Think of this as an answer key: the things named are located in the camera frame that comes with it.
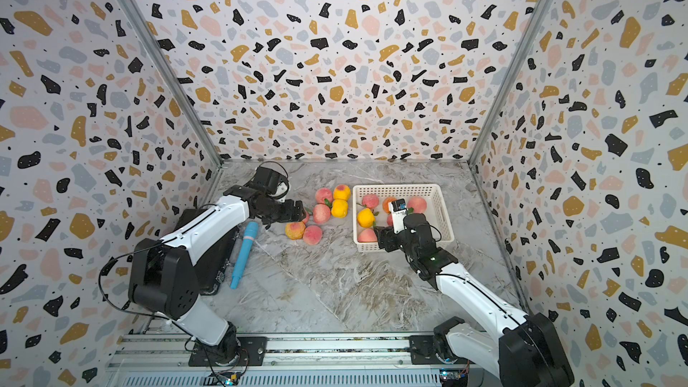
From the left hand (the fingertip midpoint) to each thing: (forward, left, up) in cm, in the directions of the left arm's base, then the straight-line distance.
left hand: (296, 213), depth 89 cm
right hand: (-6, -29, +2) cm, 30 cm away
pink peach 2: (+14, -7, -7) cm, 17 cm away
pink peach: (+11, -26, -9) cm, 29 cm away
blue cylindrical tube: (-1, +18, -9) cm, 20 cm away
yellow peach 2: (+3, -23, -8) cm, 25 cm away
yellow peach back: (+15, -14, -7) cm, 22 cm away
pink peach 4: (-4, -5, -6) cm, 9 cm away
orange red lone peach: (+12, -31, -12) cm, 36 cm away
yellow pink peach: (-2, +2, -7) cm, 8 cm away
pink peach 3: (+5, -7, -7) cm, 11 cm away
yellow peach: (+7, -14, -8) cm, 17 cm away
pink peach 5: (-5, -23, -7) cm, 25 cm away
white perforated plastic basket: (+8, -51, -11) cm, 53 cm away
